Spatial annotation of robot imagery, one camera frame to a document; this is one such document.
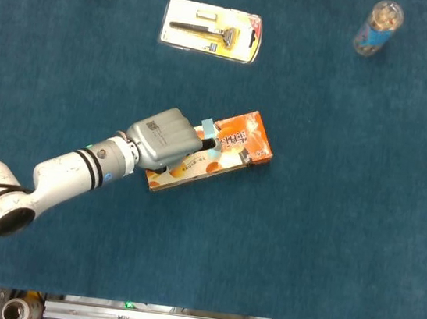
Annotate orange snack box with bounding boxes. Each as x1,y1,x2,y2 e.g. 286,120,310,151
142,97,279,207

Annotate light blue paper strip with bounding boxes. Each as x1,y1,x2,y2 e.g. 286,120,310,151
196,116,227,161

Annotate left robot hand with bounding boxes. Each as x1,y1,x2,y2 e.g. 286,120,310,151
121,101,223,179

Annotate razor in yellow blister pack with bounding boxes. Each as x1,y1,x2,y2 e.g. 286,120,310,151
156,0,266,66

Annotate clear cylinder snack jar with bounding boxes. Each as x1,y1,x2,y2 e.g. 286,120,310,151
350,0,407,61

